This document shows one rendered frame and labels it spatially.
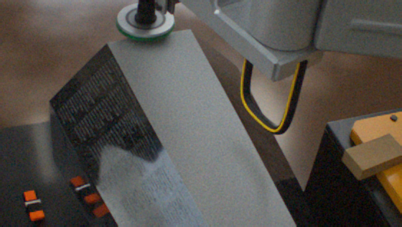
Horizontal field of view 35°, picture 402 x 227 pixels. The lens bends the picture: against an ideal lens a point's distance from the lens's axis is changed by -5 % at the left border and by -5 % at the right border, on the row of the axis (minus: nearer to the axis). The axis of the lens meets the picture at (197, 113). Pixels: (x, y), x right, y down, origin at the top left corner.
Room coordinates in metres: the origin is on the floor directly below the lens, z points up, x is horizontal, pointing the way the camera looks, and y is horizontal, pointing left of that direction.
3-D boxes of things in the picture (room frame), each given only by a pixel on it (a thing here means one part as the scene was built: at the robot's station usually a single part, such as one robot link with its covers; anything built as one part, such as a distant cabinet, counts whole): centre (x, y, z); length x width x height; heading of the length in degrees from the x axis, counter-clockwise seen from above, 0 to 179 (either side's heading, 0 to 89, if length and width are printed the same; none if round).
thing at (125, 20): (2.01, 0.24, 0.86); 0.21 x 0.21 x 0.01
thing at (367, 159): (1.51, -0.60, 0.81); 0.20 x 0.10 x 0.05; 123
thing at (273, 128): (1.51, -0.20, 1.04); 0.23 x 0.03 x 0.32; 41
